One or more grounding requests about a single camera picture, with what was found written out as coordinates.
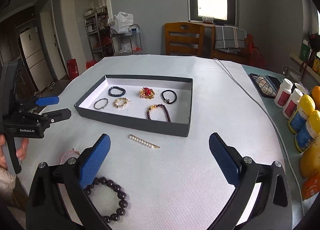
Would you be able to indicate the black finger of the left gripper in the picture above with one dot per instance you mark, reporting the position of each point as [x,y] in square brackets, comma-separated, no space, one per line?
[55,116]

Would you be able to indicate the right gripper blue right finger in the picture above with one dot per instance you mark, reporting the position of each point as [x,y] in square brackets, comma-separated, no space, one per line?
[227,158]

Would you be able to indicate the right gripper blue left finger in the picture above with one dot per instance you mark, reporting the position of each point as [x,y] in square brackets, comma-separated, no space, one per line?
[91,160]

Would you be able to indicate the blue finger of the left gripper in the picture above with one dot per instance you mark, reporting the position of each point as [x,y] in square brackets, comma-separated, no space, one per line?
[44,101]

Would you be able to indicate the thin metal bangle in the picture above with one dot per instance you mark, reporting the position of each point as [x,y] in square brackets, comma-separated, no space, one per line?
[100,104]

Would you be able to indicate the pearl hair clip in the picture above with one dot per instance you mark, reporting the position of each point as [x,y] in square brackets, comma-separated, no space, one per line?
[143,142]

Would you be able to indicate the gold ring hair pin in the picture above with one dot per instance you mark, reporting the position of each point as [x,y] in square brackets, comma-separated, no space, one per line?
[121,102]

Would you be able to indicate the person's left hand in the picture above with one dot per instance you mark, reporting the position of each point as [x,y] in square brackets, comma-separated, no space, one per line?
[21,153]

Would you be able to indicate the red box on floor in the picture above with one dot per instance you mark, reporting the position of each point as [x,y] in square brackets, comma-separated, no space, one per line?
[72,68]

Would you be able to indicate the white refrigerator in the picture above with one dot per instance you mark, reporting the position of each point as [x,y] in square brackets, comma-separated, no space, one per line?
[35,59]

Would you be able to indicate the white table mat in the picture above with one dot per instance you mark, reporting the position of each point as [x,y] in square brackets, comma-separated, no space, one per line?
[179,185]

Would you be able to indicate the orange bottle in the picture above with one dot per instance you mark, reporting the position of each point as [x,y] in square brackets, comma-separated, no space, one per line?
[309,161]

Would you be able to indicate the metal shelf rack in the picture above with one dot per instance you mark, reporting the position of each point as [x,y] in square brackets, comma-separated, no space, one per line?
[98,33]

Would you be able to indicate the yellow bottle blue label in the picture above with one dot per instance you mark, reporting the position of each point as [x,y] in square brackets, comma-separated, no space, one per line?
[301,114]
[308,133]

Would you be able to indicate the white bottle red label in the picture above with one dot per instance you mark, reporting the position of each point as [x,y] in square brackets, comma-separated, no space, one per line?
[283,93]
[292,103]

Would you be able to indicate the grey shallow box tray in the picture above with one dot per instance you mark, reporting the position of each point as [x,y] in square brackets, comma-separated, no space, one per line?
[159,104]

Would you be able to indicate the black smartphone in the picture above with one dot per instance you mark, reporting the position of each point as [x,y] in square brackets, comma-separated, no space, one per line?
[274,81]

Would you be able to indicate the wheeled metal cart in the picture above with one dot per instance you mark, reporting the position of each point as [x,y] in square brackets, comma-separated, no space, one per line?
[128,42]

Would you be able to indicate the white plastic bag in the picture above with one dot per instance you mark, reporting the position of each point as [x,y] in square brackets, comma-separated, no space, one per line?
[121,22]

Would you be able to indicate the wooden chair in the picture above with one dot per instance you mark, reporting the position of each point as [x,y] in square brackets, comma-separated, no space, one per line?
[184,38]
[242,57]

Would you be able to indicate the grey checked cloth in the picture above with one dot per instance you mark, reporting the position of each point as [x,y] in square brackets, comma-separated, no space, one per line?
[229,39]

